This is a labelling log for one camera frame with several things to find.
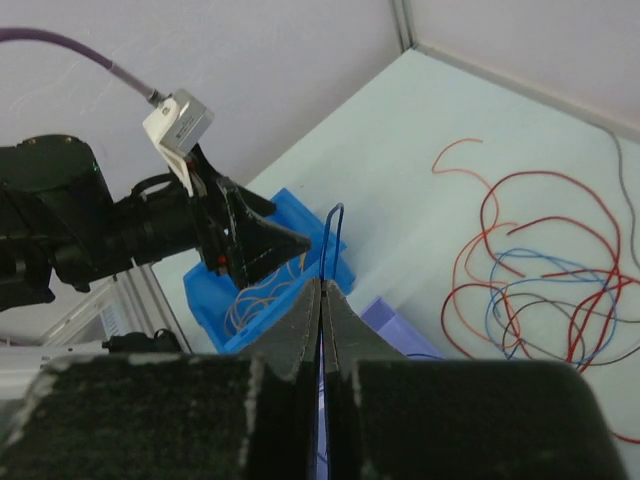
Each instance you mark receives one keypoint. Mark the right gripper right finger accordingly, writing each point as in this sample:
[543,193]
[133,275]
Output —
[392,417]

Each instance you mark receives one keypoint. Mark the left blue bin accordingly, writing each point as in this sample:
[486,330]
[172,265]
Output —
[234,318]

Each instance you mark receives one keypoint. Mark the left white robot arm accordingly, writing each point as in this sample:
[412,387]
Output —
[59,220]

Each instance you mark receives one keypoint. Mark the middle purple tray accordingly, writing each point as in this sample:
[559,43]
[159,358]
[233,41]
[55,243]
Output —
[397,332]

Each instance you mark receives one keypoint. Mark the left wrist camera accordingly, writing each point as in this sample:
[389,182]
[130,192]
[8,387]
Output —
[174,128]

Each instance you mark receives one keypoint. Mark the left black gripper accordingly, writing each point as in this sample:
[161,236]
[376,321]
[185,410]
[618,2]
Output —
[159,219]

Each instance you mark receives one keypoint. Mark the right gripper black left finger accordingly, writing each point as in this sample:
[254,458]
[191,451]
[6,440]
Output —
[250,415]

